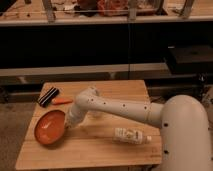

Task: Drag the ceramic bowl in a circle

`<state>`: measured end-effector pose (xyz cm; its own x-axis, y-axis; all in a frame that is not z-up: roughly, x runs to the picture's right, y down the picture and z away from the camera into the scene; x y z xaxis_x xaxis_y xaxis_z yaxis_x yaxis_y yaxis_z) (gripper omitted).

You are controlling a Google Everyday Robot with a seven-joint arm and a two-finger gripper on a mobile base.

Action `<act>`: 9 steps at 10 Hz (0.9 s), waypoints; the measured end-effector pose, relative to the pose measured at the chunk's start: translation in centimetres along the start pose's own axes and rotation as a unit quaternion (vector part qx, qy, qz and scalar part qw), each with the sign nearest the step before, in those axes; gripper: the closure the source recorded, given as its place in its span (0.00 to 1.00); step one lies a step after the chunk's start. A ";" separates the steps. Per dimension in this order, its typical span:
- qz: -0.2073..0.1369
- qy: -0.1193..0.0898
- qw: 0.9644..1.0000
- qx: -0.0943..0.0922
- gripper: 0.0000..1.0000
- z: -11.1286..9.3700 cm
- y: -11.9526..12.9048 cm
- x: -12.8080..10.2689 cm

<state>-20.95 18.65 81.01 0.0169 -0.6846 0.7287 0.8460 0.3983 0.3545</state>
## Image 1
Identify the wooden table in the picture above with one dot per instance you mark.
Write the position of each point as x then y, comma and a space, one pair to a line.
91, 144

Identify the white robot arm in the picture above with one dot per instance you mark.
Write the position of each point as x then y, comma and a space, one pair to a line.
183, 121

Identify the orange ceramic bowl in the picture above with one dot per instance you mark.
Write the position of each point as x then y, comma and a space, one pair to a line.
50, 127

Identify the black box on shelf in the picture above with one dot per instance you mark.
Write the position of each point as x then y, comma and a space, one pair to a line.
190, 59

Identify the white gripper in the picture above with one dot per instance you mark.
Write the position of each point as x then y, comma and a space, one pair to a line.
71, 121

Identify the orange carrot toy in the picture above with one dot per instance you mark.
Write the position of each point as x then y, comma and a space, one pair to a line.
58, 101

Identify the white plastic bottle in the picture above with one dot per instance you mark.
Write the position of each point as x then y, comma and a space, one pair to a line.
131, 136

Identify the metal shelf rack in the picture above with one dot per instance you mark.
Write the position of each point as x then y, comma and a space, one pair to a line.
70, 12

